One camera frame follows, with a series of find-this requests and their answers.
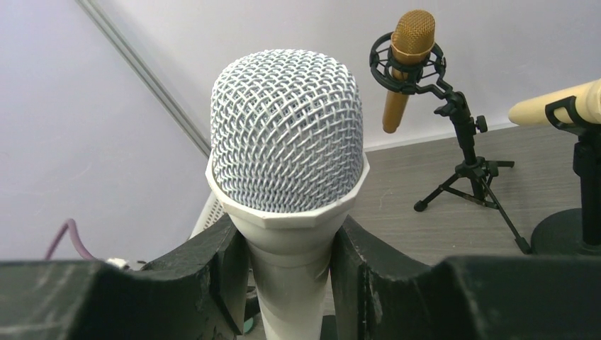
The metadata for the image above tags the black round-base stand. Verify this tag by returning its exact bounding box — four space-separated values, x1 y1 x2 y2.
531 120 600 256

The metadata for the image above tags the white microphone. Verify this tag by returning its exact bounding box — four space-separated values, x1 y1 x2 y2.
206 49 370 339

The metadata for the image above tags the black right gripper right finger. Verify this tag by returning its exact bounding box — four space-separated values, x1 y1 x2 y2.
330 217 600 339

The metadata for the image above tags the black tripod shock-mount stand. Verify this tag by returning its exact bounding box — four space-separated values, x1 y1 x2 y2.
368 30 533 256

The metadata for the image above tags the white plastic basket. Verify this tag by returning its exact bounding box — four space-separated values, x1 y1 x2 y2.
189 192 225 239

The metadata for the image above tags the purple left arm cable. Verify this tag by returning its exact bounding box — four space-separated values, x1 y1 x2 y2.
43 217 97 262

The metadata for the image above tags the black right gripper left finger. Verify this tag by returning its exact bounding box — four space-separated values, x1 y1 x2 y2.
1 216 249 339

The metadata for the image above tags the brown microphone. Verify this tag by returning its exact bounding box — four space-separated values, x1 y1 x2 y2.
382 9 436 134

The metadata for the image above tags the mint green microphone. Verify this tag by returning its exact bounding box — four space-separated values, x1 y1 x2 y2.
243 316 257 336

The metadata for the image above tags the beige microphone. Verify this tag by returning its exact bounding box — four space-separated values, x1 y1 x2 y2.
508 80 600 125

